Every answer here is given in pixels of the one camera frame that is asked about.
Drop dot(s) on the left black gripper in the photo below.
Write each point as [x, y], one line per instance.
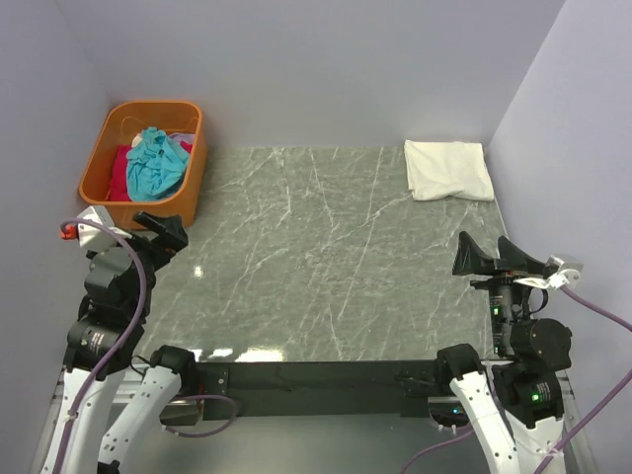
[171, 237]

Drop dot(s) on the red t-shirt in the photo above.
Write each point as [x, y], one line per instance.
[118, 190]

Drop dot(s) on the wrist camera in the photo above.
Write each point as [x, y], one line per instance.
[566, 272]
[93, 229]

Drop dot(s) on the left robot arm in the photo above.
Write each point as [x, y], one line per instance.
[101, 343]

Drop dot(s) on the black base beam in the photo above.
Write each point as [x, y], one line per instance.
[321, 388]

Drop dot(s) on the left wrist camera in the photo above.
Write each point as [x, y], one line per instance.
[93, 229]

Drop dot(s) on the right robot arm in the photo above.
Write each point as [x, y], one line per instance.
[515, 408]

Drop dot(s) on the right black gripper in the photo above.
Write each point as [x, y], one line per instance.
[468, 256]

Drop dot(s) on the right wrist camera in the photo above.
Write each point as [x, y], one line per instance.
[566, 272]

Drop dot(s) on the lavender shirt in basket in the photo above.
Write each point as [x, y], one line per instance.
[180, 137]

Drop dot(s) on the folded white t-shirt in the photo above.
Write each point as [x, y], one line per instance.
[456, 169]

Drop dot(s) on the teal t-shirt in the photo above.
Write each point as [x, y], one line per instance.
[156, 166]

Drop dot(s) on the orange plastic basket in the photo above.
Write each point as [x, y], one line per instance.
[120, 126]

